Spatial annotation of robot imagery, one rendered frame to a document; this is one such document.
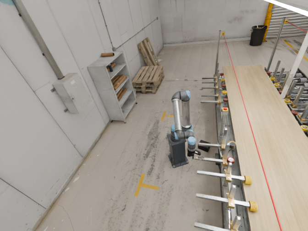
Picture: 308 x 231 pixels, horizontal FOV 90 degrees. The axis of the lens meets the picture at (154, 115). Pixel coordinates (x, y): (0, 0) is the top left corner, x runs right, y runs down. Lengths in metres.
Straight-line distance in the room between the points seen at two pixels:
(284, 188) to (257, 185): 0.23
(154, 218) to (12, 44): 3.03
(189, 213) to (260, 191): 1.13
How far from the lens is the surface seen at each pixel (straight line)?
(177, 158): 2.90
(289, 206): 2.01
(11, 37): 2.83
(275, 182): 2.08
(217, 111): 3.02
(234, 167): 2.38
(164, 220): 2.69
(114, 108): 3.92
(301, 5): 1.51
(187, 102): 2.18
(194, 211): 2.71
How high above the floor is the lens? 2.56
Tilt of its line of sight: 39 degrees down
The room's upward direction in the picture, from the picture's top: 11 degrees counter-clockwise
